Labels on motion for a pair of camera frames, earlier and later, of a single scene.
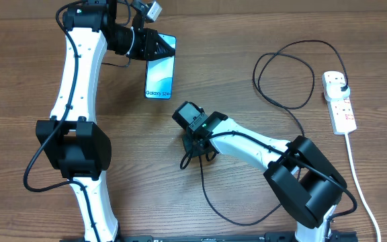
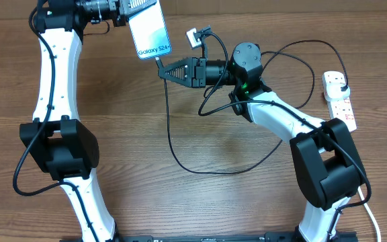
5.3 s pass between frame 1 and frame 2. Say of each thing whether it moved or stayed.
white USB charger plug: stayed
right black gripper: moved
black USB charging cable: moved
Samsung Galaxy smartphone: moved
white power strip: stayed
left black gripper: moved
